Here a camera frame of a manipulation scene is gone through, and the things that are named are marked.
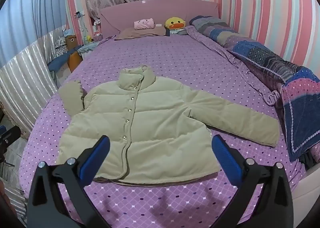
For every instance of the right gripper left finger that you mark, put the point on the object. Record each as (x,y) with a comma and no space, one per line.
(46,207)

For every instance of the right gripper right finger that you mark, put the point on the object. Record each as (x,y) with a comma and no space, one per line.
(274,207)

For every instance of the beige puffer jacket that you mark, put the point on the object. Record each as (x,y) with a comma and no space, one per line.
(160,129)

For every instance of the silver striped curtain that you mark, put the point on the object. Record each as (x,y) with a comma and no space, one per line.
(26,82)

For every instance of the purple dotted bed sheet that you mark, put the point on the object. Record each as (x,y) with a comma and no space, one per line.
(182,58)

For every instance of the blue cloth on nightstand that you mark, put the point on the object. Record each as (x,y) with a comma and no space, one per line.
(56,64)

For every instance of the orange wooden nightstand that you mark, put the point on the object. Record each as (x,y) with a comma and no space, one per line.
(74,61)

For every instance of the brown cardboard storage box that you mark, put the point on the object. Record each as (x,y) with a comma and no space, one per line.
(71,42)

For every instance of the patchwork purple blue quilt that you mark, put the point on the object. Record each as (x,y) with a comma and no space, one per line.
(297,86)

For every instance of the brown flat pillow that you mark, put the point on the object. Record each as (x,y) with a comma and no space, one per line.
(131,33)

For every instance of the pink padded headboard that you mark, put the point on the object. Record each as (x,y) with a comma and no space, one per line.
(119,17)

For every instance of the yellow duck plush toy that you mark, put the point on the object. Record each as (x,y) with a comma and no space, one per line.
(174,23)

